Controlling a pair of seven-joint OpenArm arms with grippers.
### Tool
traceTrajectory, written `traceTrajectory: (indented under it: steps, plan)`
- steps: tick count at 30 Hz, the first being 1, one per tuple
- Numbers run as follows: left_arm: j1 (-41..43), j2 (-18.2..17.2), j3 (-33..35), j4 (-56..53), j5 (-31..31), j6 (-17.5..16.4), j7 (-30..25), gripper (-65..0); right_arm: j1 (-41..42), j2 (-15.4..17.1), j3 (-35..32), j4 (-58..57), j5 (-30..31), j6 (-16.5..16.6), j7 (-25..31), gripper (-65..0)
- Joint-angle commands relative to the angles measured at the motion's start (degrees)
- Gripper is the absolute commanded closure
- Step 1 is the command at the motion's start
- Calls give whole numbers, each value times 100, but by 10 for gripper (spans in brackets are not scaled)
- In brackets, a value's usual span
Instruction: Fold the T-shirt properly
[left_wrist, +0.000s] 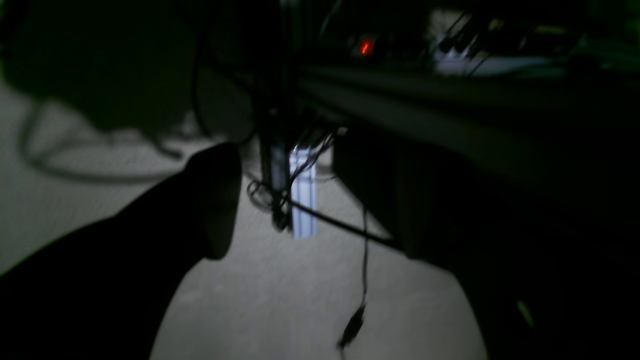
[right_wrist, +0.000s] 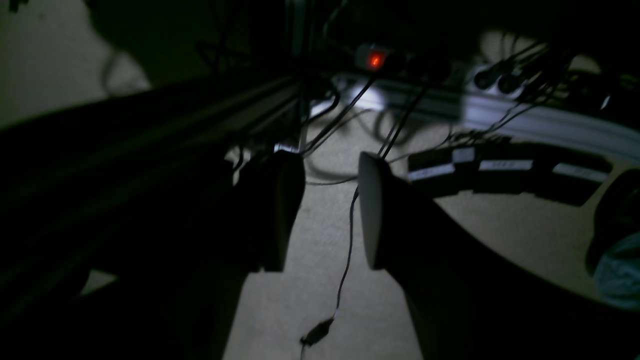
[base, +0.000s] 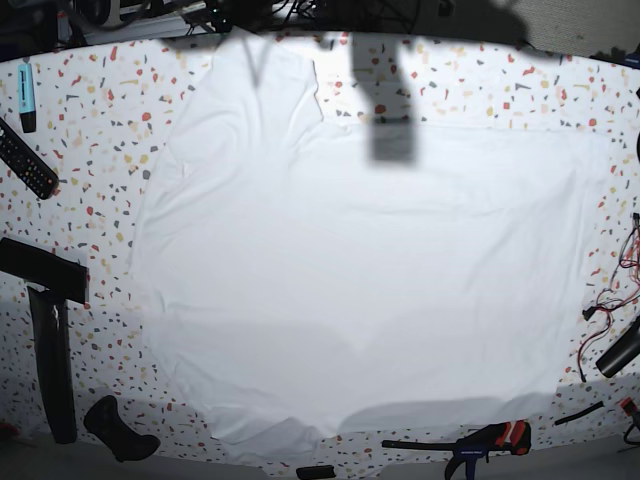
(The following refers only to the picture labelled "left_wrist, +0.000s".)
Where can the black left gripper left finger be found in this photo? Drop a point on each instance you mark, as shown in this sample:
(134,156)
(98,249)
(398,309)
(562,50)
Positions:
(101,292)

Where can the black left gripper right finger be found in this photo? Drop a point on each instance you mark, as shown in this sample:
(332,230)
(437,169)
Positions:
(542,284)

